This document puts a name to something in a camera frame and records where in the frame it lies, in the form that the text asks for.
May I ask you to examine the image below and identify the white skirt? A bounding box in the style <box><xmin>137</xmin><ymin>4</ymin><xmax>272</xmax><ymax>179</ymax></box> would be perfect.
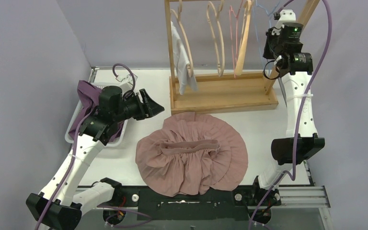
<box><xmin>171</xmin><ymin>21</ymin><xmax>198</xmax><ymax>95</ymax></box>

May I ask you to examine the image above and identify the purple garment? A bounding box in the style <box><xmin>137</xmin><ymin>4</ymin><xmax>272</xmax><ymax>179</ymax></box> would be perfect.
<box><xmin>65</xmin><ymin>80</ymin><xmax>127</xmax><ymax>148</ymax></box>

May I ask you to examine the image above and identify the pink garment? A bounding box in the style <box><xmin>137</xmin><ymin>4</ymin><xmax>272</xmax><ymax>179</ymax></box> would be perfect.
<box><xmin>135</xmin><ymin>112</ymin><xmax>248</xmax><ymax>197</ymax></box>

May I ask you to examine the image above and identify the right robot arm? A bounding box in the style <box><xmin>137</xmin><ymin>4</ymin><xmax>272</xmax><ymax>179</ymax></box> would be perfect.
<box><xmin>250</xmin><ymin>22</ymin><xmax>325</xmax><ymax>205</ymax></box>

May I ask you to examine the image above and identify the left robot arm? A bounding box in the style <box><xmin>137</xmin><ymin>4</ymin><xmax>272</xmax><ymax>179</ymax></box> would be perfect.
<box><xmin>26</xmin><ymin>86</ymin><xmax>164</xmax><ymax>230</ymax></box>

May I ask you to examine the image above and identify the wooden hanger rack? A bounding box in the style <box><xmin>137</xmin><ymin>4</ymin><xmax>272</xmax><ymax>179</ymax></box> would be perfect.
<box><xmin>163</xmin><ymin>0</ymin><xmax>321</xmax><ymax>117</ymax></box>

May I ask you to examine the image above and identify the thick wooden hanger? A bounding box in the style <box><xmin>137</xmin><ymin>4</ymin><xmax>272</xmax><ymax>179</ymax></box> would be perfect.
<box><xmin>234</xmin><ymin>0</ymin><xmax>254</xmax><ymax>77</ymax></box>

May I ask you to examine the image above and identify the white plastic basket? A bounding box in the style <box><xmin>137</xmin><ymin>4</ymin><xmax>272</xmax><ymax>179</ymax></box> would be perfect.
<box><xmin>64</xmin><ymin>81</ymin><xmax>137</xmax><ymax>148</ymax></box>

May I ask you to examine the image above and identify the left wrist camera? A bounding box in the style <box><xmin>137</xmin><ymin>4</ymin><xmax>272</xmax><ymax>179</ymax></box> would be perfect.
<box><xmin>115</xmin><ymin>74</ymin><xmax>138</xmax><ymax>93</ymax></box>

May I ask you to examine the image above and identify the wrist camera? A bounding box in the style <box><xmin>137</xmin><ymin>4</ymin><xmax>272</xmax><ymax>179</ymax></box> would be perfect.
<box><xmin>274</xmin><ymin>10</ymin><xmax>296</xmax><ymax>29</ymax></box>
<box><xmin>115</xmin><ymin>74</ymin><xmax>138</xmax><ymax>93</ymax></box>

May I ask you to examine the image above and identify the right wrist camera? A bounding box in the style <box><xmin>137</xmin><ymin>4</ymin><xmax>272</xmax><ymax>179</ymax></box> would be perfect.
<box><xmin>274</xmin><ymin>10</ymin><xmax>296</xmax><ymax>29</ymax></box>

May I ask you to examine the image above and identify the pink wire hanger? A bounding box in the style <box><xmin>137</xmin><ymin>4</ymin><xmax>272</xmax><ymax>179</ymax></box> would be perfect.
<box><xmin>229</xmin><ymin>0</ymin><xmax>244</xmax><ymax>79</ymax></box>

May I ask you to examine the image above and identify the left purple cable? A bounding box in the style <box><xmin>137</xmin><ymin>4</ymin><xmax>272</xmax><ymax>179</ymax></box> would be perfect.
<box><xmin>38</xmin><ymin>63</ymin><xmax>153</xmax><ymax>230</ymax></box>

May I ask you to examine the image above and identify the purple cable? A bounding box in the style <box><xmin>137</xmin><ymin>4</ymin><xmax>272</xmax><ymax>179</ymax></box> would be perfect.
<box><xmin>247</xmin><ymin>0</ymin><xmax>333</xmax><ymax>230</ymax></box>
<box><xmin>38</xmin><ymin>63</ymin><xmax>153</xmax><ymax>230</ymax></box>

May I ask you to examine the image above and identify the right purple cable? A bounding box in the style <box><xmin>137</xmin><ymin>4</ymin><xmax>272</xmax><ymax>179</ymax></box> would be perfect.
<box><xmin>247</xmin><ymin>0</ymin><xmax>333</xmax><ymax>230</ymax></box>

